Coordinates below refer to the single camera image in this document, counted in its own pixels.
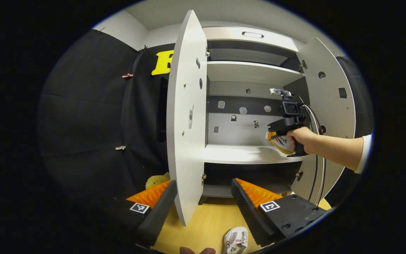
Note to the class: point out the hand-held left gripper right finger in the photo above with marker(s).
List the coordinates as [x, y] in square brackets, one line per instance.
[250, 218]

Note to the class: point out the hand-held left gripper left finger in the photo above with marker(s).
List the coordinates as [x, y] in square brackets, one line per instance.
[155, 218]

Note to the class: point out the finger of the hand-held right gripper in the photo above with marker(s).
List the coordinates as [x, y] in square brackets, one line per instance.
[278, 135]

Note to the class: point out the white shoe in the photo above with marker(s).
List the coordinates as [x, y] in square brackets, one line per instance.
[284, 144]
[236, 240]

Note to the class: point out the white shoe cabinet door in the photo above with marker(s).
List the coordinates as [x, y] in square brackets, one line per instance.
[333, 116]
[187, 141]

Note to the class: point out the white cabinet drawer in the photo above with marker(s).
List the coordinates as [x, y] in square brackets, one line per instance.
[224, 35]

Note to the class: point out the yellow plush toy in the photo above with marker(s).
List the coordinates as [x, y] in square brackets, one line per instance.
[157, 180]

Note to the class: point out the silver cloth clip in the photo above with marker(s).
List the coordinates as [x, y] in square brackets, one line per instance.
[120, 147]

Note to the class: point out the black backdrop cloth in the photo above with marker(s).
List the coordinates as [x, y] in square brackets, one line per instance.
[83, 123]

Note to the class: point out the red cloth clip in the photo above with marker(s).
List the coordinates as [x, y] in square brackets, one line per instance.
[127, 75]

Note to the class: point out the black cloth clip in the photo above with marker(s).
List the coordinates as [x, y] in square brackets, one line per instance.
[143, 47]

